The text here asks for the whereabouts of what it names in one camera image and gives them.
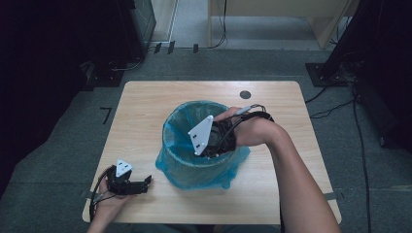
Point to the blue plastic bag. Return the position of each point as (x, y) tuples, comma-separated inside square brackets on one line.
[(181, 123)]

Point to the dark round table grommet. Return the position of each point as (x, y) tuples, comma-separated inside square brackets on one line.
[(245, 94)]

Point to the person's left hand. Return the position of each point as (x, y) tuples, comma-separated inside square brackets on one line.
[(108, 207)]

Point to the black stand base plate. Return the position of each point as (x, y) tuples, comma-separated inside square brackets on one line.
[(319, 76)]

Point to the black slanted stand post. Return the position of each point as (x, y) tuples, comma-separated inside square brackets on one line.
[(350, 35)]

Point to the person's dark pants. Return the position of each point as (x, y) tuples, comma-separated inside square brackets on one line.
[(181, 229)]

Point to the dark floor base plate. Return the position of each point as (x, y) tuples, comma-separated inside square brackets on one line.
[(107, 77)]

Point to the dark glass cabinet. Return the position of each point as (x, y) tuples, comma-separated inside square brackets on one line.
[(142, 26)]

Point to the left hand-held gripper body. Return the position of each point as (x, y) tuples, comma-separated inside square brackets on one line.
[(120, 186)]

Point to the green plastic bin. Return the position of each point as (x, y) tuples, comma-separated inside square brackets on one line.
[(197, 176)]

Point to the grey tape piece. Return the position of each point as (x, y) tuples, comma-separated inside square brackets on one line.
[(333, 196), (86, 194)]

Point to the light wooden desk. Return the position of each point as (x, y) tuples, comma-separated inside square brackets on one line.
[(275, 8)]

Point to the person's right hand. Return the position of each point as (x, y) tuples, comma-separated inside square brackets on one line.
[(256, 132)]

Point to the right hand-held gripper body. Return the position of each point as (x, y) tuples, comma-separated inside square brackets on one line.
[(202, 134)]

